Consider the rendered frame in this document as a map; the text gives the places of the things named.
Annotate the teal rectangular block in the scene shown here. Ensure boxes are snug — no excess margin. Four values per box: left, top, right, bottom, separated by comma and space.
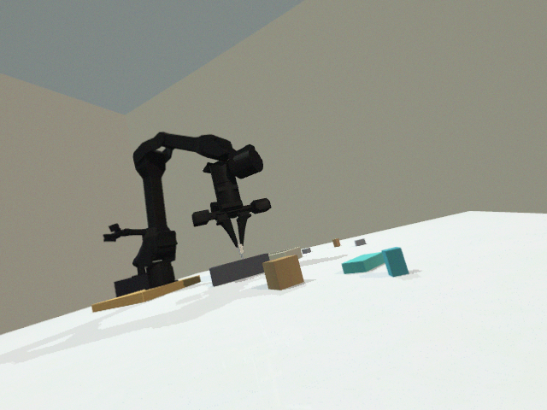
381, 247, 409, 277
341, 252, 385, 274

